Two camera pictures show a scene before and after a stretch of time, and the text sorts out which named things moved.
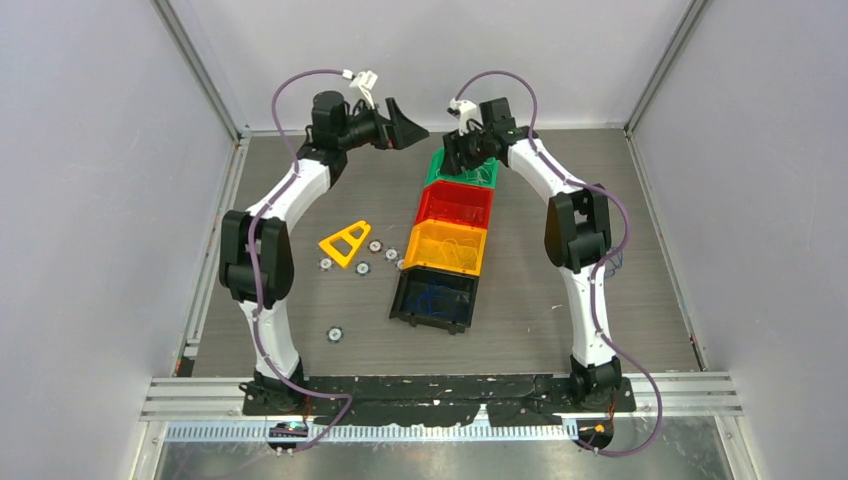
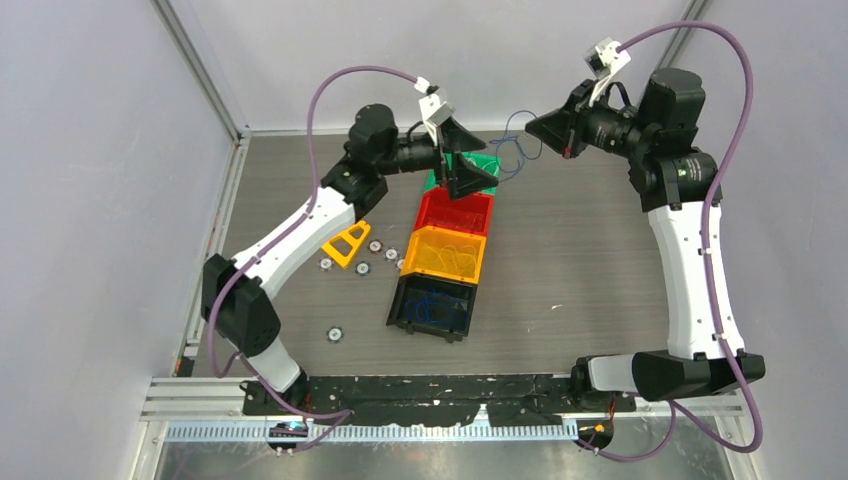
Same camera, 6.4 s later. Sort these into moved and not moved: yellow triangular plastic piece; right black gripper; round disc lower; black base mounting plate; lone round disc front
Moved: right black gripper
Not moved: lone round disc front; black base mounting plate; yellow triangular plastic piece; round disc lower
